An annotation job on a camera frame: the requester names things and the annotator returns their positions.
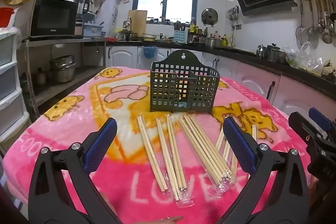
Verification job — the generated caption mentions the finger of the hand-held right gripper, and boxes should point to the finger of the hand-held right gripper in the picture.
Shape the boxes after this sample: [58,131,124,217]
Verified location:
[308,108,336,139]
[289,112,324,151]

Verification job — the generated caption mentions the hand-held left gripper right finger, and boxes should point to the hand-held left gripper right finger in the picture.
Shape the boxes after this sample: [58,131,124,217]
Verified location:
[220,116,309,224]

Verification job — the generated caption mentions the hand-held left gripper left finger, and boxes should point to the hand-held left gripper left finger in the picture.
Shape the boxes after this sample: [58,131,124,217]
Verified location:
[28,118,118,224]

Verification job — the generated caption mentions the bunch of wooden chopsticks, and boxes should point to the bunch of wooden chopsticks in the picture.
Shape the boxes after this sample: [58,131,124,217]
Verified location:
[137,114,258,201]

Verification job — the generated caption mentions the dark green chopstick holder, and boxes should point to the dark green chopstick holder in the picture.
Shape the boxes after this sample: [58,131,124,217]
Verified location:
[150,51,221,113]

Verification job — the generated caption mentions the row of hanging kitchen utensils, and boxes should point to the row of hanging kitchen utensils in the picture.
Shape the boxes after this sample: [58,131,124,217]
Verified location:
[295,0,336,45]

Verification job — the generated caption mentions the person's left hand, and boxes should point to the person's left hand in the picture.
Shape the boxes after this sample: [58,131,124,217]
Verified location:
[146,216,184,224]

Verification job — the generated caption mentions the pink printed blanket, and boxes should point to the pink printed blanket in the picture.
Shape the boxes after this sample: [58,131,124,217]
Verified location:
[3,66,313,224]

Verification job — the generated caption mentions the pile of pale bulbs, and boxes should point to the pile of pale bulbs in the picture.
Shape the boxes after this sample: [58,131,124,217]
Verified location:
[322,59,336,80]

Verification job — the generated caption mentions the plastic bags of vegetables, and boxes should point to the plastic bags of vegetables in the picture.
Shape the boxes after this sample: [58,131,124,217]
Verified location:
[283,42,323,75]

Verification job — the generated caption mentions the steel cooking pot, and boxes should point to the steel cooking pot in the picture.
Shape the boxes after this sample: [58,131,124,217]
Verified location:
[276,50,288,64]

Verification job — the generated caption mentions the black kitchen countertop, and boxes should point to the black kitchen countertop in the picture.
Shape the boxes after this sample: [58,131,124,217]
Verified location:
[105,39,336,93]

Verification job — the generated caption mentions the large steel kettle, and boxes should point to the large steel kettle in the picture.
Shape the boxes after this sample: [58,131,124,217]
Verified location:
[265,43,281,62]

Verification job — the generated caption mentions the stack of steel pots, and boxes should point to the stack of steel pots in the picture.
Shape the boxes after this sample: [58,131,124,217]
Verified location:
[49,55,76,84]

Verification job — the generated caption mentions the white lower cabinets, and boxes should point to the white lower cabinets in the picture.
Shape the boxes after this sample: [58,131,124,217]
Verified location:
[106,45,336,121]

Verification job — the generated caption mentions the blue hanging bin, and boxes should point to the blue hanging bin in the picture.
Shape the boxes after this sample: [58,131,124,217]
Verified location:
[142,46,158,60]

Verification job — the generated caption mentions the steel stock pot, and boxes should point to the steel stock pot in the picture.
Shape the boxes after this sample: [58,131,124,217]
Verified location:
[205,38,223,49]

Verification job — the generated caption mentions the row of condiment bottles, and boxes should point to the row of condiment bottles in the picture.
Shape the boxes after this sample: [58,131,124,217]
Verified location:
[189,25,229,47]

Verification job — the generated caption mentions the metal shelf rack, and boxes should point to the metal shelf rack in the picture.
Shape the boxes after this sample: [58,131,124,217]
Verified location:
[16,37,107,119]

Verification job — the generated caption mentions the plastic drawer cabinet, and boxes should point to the plastic drawer cabinet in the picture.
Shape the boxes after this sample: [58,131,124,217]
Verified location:
[0,27,30,143]

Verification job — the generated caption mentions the blue utensil caddy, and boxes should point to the blue utensil caddy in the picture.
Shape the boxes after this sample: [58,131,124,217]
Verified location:
[174,29,187,43]

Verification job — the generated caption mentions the wooden cutting board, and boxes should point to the wooden cutting board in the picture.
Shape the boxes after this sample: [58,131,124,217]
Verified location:
[128,10,148,35]

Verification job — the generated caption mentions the bunch of small hanging tools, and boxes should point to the bunch of small hanging tools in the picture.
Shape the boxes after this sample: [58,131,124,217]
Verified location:
[226,6,240,22]

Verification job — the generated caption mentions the steel pot lid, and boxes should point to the steel pot lid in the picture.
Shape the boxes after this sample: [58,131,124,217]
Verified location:
[201,8,218,25]

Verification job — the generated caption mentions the black microwave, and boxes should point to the black microwave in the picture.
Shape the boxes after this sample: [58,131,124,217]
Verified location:
[16,0,80,39]

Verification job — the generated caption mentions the row of jars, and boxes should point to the row of jars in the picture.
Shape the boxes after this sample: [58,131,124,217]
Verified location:
[147,17,191,25]

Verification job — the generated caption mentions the blender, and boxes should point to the blender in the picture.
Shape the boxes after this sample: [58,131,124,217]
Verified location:
[73,0,91,14]

